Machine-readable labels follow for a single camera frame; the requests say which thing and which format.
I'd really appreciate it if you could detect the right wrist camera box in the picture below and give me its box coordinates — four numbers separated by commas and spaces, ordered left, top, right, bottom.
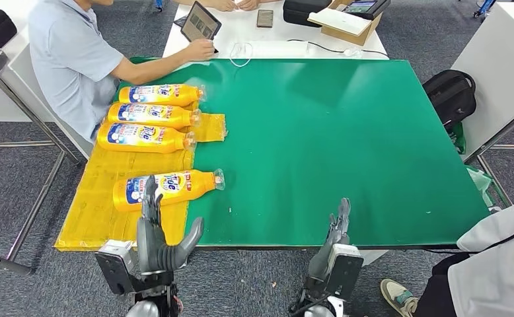
324, 243, 365, 302

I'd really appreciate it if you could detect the grey metal desk frame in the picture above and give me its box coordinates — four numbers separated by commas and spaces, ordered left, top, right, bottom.
0, 79, 83, 277

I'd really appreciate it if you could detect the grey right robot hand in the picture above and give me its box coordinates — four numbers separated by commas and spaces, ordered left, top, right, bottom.
307, 197, 352, 283

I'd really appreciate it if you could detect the black zip case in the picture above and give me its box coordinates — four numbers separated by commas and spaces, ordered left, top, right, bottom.
282, 0, 333, 28

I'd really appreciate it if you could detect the green bag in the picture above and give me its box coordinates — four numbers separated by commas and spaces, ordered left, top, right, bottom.
449, 122, 467, 155

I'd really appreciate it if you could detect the white table foot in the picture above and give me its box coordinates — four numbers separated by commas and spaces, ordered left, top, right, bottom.
357, 249, 390, 267

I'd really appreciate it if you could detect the white desk with metal legs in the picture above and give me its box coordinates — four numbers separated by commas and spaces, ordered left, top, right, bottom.
450, 2, 514, 209

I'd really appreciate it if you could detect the orange detergent bottle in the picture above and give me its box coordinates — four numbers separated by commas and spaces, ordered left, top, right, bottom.
112, 168, 226, 213
107, 102, 203, 130
118, 84, 207, 108
96, 122, 198, 155

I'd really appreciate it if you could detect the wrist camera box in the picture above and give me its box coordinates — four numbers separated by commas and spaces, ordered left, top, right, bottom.
324, 243, 365, 302
94, 239, 141, 296

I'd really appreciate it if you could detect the person's right hand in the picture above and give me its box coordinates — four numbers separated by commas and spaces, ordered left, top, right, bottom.
182, 38, 216, 63

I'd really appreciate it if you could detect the black device with screen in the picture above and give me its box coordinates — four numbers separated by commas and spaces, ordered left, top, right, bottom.
342, 0, 392, 21

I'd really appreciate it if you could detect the black backpack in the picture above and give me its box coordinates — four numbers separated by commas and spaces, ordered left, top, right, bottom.
422, 69, 478, 131

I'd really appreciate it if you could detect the brown cardboard box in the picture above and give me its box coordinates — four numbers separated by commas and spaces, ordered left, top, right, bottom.
307, 0, 384, 47

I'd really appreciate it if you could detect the yellow taped mat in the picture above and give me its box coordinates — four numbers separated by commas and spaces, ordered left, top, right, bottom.
54, 102, 228, 252

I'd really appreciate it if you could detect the person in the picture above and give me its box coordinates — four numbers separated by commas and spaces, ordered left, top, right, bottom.
171, 0, 284, 13
379, 192, 514, 317
27, 0, 216, 145

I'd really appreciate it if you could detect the white table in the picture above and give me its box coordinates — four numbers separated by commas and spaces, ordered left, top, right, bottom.
163, 0, 390, 61

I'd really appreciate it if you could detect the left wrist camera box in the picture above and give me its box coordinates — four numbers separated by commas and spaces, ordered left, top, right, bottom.
94, 239, 141, 296

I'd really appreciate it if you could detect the black tablet on stand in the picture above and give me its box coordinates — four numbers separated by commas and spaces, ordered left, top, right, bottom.
180, 1, 223, 54

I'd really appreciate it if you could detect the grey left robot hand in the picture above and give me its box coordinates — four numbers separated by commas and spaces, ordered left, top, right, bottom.
135, 174, 205, 275

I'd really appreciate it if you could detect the grey white shoe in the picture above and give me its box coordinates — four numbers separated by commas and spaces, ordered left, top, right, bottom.
380, 278, 419, 317

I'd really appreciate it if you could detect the green table mat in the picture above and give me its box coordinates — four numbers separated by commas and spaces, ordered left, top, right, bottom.
119, 57, 491, 248

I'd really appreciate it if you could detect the blue chair base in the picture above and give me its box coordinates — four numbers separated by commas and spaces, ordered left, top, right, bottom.
472, 0, 499, 19

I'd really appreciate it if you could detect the white looped cable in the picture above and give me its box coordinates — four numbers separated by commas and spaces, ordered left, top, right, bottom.
229, 41, 254, 68

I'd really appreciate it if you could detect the thin black cable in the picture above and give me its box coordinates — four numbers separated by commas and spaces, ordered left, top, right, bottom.
286, 38, 389, 59

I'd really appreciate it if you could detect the dark smartphone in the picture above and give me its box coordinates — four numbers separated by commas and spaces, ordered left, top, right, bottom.
256, 9, 274, 29

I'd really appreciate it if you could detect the black headset cable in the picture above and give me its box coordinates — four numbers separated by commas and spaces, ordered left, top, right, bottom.
423, 222, 514, 256

